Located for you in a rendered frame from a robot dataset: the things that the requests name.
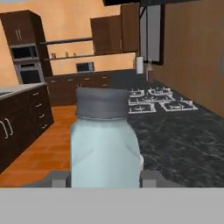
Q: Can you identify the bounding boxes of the built-in steel microwave oven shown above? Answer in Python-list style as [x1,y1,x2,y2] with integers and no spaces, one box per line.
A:
[10,44,40,62]

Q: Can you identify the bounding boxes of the black framed window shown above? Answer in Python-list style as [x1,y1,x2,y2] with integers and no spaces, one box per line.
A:
[138,3,166,66]

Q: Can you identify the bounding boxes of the dark brown wall cabinets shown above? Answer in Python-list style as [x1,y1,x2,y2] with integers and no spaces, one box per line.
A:
[89,2,141,57]

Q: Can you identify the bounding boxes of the red condiment bottle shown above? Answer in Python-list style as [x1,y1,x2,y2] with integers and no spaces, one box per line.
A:
[145,59,155,83]

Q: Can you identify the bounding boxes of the white paper towel roll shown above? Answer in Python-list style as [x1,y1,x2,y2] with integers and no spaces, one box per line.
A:
[136,56,144,75]

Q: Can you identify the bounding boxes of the dark brown tall oven cabinet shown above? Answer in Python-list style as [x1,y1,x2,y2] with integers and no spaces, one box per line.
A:
[0,10,54,88]

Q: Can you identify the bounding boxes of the glass shaker with grey cap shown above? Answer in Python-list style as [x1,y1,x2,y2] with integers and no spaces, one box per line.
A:
[69,87,144,188]

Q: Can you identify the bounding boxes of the black hob with white grates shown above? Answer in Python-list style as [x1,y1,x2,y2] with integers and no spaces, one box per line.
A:
[127,86,200,115]

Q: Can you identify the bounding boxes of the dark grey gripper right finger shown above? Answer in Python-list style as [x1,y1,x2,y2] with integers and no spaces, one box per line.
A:
[139,170,185,188]

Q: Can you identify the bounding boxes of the dark wall shelf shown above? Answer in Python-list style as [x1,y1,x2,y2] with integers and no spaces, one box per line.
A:
[38,37,95,46]
[43,53,96,61]

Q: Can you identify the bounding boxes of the steel sink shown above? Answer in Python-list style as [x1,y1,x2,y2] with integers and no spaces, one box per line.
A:
[0,90,14,98]

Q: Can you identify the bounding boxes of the dark brown base cabinet run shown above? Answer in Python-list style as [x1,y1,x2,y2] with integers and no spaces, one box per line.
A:
[45,71,112,108]

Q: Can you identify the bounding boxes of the black range hood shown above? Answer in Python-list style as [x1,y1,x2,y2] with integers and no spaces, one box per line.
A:
[101,0,202,7]

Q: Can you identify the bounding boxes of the dark brown island cabinet run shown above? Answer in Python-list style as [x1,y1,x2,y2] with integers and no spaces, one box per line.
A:
[0,82,55,175]

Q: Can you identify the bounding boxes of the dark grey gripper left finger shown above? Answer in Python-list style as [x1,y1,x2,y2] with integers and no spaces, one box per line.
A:
[20,170,73,188]

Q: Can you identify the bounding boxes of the steel countertop microwave oven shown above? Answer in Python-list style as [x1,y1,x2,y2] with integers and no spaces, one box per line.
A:
[75,61,95,74]

